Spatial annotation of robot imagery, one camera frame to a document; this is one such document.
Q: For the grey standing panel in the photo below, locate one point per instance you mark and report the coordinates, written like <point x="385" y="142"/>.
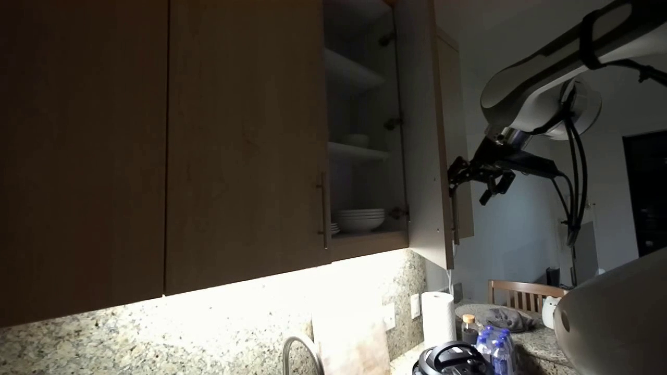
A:
<point x="591" y="251"/>

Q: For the dark glass door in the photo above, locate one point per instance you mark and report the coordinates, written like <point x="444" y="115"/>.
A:
<point x="647" y="195"/>

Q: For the small white bowl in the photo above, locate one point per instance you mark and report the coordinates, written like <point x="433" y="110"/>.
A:
<point x="356" y="139"/>

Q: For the chrome faucet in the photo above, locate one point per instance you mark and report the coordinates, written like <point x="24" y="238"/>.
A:
<point x="295" y="345"/>

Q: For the small white plate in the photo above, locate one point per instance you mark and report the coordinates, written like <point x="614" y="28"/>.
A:
<point x="332" y="229"/>

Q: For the white wall outlet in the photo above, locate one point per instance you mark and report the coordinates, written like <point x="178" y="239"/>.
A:
<point x="388" y="317"/>
<point x="414" y="307"/>

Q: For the wooden cutting board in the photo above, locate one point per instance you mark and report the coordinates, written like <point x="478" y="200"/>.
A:
<point x="351" y="351"/>

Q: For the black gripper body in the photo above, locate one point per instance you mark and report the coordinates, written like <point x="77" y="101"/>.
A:
<point x="501" y="159"/>

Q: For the white paper towel roll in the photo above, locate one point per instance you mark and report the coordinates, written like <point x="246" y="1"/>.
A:
<point x="439" y="317"/>

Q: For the small spice jar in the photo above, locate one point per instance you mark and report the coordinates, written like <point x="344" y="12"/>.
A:
<point x="470" y="327"/>

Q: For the wooden slat chair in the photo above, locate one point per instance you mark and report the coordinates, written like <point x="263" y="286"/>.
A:
<point x="522" y="286"/>

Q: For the black pressure cooker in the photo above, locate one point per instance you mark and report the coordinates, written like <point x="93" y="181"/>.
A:
<point x="450" y="358"/>

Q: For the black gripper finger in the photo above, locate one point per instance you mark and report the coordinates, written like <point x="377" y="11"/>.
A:
<point x="498" y="184"/>
<point x="464" y="167"/>

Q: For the metal door hinge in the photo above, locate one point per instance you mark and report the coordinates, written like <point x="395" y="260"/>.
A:
<point x="395" y="124"/>
<point x="388" y="37"/>
<point x="399" y="212"/>

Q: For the clear plastic water bottle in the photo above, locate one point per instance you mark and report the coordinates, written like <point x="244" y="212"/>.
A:
<point x="503" y="351"/>
<point x="487" y="342"/>

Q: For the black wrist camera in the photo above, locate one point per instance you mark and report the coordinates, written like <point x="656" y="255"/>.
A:
<point x="542" y="165"/>

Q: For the large white bowl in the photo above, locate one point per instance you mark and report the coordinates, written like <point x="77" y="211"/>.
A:
<point x="362" y="220"/>

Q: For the small black box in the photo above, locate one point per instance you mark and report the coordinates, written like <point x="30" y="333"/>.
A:
<point x="553" y="275"/>

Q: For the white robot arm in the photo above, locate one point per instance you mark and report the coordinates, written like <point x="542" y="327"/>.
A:
<point x="542" y="90"/>

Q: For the wooden cabinet box with shelves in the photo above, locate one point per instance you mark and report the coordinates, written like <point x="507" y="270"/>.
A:
<point x="365" y="244"/>

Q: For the grey fruit bowl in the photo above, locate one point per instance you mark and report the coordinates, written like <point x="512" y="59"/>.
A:
<point x="503" y="314"/>

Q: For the white electric kettle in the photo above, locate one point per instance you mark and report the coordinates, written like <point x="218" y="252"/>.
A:
<point x="546" y="309"/>

